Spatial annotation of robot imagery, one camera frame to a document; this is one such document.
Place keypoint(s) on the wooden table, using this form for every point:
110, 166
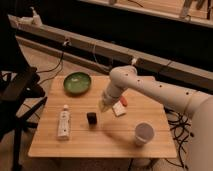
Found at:
111, 136

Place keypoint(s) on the black chair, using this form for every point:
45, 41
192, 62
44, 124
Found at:
18, 81

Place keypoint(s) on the green round plate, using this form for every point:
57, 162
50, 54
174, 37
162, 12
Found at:
77, 83

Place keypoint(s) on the white tube with cap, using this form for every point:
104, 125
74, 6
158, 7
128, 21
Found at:
63, 124

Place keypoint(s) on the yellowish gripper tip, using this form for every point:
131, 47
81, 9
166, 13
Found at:
103, 107

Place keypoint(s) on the white bottle on ledge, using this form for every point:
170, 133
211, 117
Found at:
36, 17

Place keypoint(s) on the black eraser block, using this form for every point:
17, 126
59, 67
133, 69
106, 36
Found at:
91, 117

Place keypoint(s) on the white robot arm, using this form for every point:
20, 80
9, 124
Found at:
196, 105

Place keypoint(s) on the orange carrot toy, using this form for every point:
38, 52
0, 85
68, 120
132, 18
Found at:
123, 101

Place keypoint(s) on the white rectangular sponge block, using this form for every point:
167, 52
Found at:
118, 109

